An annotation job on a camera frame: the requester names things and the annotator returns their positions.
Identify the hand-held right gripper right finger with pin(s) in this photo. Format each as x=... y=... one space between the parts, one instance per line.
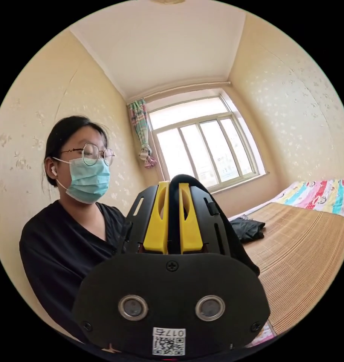
x=190 y=234

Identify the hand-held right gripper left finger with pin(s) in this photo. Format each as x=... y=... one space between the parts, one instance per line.
x=156 y=234

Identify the black pants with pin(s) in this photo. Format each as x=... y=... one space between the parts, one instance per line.
x=235 y=249

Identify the person's right hand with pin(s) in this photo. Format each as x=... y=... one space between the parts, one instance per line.
x=112 y=348

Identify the pile of clothes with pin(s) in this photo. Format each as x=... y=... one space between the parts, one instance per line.
x=249 y=229

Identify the window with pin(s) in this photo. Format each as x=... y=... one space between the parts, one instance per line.
x=205 y=147

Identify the person's body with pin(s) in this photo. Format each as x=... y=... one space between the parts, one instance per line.
x=64 y=243

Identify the striped pastel curtain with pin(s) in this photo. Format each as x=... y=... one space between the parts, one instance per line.
x=142 y=130

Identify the bed with woven mat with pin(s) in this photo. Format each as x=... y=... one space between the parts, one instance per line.
x=299 y=254

